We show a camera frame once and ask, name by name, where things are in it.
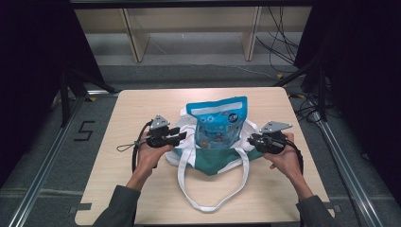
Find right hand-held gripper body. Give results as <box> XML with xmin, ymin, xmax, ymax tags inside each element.
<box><xmin>253</xmin><ymin>120</ymin><xmax>294</xmax><ymax>156</ymax></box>

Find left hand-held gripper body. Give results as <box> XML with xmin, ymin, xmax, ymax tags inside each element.
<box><xmin>145</xmin><ymin>114</ymin><xmax>174</xmax><ymax>149</ymax></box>

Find blue snack packet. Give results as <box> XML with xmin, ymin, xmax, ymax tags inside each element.
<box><xmin>185</xmin><ymin>96</ymin><xmax>249</xmax><ymax>150</ymax></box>

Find white tote bag coloured blobs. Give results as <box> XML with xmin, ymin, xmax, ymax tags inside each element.
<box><xmin>164</xmin><ymin>107</ymin><xmax>270</xmax><ymax>214</ymax></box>

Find person's left hand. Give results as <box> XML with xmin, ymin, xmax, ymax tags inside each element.
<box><xmin>136</xmin><ymin>130</ymin><xmax>175</xmax><ymax>178</ymax></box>

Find person's right hand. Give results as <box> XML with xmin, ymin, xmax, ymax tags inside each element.
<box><xmin>262</xmin><ymin>131</ymin><xmax>303</xmax><ymax>182</ymax></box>

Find black metal stand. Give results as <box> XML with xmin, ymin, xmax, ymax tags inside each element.
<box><xmin>58</xmin><ymin>66</ymin><xmax>120</xmax><ymax>129</ymax></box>
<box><xmin>271</xmin><ymin>58</ymin><xmax>330</xmax><ymax>123</ymax></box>

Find light wooden bench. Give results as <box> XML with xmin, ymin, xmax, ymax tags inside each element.
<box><xmin>75</xmin><ymin>6</ymin><xmax>314</xmax><ymax>63</ymax></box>

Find black curtain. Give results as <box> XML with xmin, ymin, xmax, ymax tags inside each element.
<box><xmin>292</xmin><ymin>0</ymin><xmax>401</xmax><ymax>202</ymax></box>
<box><xmin>0</xmin><ymin>0</ymin><xmax>107</xmax><ymax>190</ymax></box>

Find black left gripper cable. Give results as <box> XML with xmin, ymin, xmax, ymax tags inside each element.
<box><xmin>131</xmin><ymin>118</ymin><xmax>155</xmax><ymax>174</ymax></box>

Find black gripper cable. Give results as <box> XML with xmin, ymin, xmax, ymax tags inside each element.
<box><xmin>131</xmin><ymin>118</ymin><xmax>155</xmax><ymax>174</ymax></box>
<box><xmin>284</xmin><ymin>137</ymin><xmax>305</xmax><ymax>176</ymax></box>

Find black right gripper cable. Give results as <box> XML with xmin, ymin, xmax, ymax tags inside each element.
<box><xmin>284</xmin><ymin>137</ymin><xmax>305</xmax><ymax>176</ymax></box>

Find thin grey lanyard loop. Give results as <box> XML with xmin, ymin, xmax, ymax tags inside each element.
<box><xmin>115</xmin><ymin>141</ymin><xmax>140</xmax><ymax>153</ymax></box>

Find tangle of black cables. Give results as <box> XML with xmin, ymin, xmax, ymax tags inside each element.
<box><xmin>288</xmin><ymin>94</ymin><xmax>323</xmax><ymax>123</ymax></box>

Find aluminium floor rail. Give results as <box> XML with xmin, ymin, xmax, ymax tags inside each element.
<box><xmin>7</xmin><ymin>94</ymin><xmax>88</xmax><ymax>227</ymax></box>
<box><xmin>311</xmin><ymin>116</ymin><xmax>386</xmax><ymax>227</ymax></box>

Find bundle of black floor cables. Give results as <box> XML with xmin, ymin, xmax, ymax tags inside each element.
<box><xmin>254</xmin><ymin>6</ymin><xmax>301</xmax><ymax>76</ymax></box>

